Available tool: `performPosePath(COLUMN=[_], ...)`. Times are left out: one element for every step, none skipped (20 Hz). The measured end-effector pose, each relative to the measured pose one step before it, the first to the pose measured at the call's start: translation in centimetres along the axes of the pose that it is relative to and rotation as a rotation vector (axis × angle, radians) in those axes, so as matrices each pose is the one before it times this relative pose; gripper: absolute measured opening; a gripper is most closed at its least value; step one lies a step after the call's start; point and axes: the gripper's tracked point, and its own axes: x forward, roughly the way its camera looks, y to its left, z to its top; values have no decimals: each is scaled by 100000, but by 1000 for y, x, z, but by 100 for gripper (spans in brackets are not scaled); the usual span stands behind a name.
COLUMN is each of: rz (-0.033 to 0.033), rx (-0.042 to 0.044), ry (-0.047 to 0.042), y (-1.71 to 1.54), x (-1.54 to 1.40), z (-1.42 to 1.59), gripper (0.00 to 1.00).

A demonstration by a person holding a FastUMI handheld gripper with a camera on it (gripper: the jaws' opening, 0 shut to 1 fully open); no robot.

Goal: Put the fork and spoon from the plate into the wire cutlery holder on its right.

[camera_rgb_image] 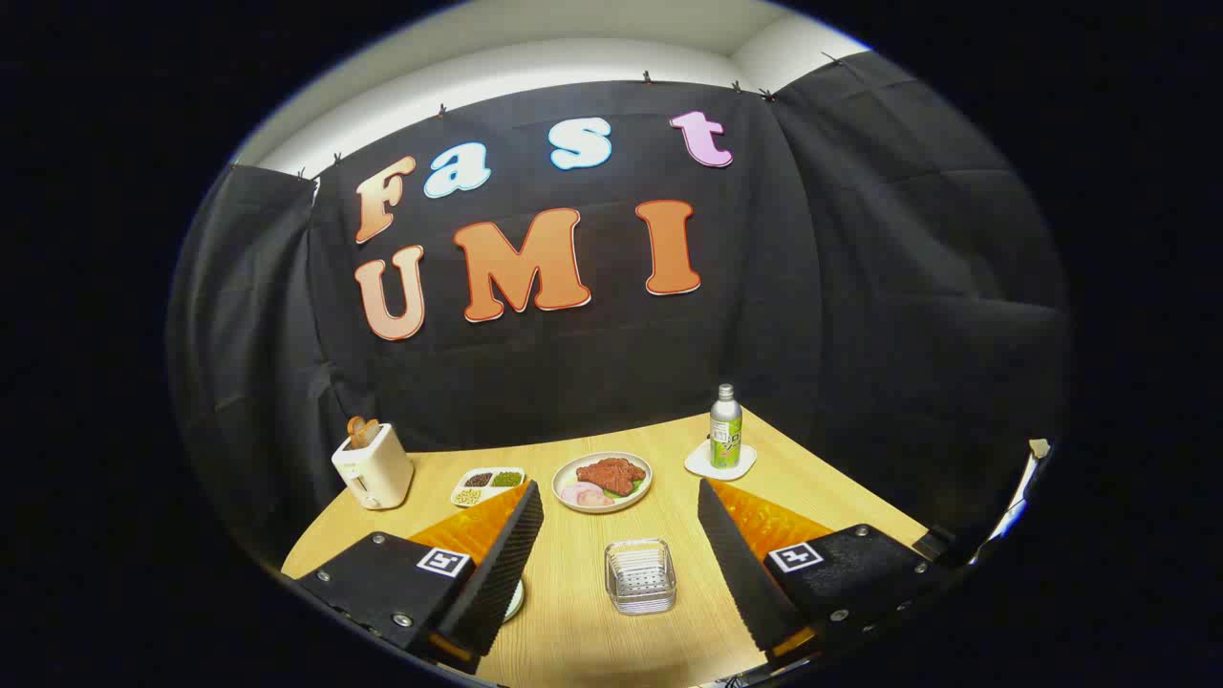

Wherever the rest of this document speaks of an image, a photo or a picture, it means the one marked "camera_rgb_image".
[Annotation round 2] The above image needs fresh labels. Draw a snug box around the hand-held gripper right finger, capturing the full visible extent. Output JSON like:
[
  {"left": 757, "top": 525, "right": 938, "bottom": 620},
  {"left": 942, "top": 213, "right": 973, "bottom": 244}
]
[{"left": 697, "top": 478, "right": 956, "bottom": 660}]

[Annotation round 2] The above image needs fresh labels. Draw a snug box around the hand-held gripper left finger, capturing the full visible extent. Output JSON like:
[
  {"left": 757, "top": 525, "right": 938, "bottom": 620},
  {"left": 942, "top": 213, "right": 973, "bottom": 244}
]
[{"left": 291, "top": 481, "right": 546, "bottom": 677}]

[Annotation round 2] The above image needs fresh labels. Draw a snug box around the white divided dish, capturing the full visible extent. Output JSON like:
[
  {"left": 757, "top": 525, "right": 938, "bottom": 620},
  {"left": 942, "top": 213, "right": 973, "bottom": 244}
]
[{"left": 450, "top": 466, "right": 526, "bottom": 508}]

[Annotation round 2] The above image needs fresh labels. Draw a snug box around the metal drainer basket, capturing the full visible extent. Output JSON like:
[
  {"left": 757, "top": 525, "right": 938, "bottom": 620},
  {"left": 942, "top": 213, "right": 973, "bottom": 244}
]
[{"left": 604, "top": 538, "right": 677, "bottom": 615}]

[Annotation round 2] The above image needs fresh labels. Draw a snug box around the white square coaster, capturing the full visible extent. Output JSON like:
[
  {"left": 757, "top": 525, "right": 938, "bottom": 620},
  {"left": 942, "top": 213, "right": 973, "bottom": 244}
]
[{"left": 684, "top": 440, "right": 758, "bottom": 481}]

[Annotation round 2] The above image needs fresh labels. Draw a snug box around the white round dinner plate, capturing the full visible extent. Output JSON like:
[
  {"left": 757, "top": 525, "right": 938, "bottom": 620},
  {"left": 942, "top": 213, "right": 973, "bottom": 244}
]
[{"left": 552, "top": 451, "right": 654, "bottom": 515}]

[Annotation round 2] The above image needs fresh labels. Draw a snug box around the silver green drink bottle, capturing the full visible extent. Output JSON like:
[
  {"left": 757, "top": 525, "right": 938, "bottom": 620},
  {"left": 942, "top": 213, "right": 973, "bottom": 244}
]
[{"left": 709, "top": 383, "right": 743, "bottom": 470}]

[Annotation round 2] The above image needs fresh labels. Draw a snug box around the brown steak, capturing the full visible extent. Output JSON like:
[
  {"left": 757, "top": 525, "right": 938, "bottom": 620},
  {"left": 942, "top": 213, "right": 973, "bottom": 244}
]
[{"left": 575, "top": 457, "right": 647, "bottom": 498}]

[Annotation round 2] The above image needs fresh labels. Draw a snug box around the cream white toaster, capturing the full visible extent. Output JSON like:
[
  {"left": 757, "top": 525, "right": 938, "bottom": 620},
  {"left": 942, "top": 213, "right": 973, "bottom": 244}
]
[{"left": 332, "top": 422, "right": 416, "bottom": 510}]

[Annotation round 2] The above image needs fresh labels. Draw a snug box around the black table bracket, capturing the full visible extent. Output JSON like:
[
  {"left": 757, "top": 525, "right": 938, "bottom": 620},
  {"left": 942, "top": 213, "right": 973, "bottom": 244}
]
[{"left": 912, "top": 528, "right": 956, "bottom": 567}]

